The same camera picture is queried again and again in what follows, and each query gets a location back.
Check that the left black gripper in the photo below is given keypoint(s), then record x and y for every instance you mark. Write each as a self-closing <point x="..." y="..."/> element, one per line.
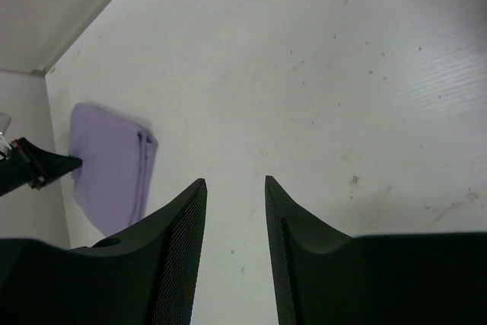
<point x="27" y="164"/>

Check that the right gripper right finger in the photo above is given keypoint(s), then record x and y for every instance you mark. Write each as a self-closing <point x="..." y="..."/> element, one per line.
<point x="323" y="276"/>

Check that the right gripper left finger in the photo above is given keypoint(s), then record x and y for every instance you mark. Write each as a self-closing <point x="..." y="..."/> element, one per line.
<point x="145" y="274"/>

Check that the purple t shirt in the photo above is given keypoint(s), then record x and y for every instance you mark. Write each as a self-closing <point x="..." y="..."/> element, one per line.
<point x="118" y="155"/>

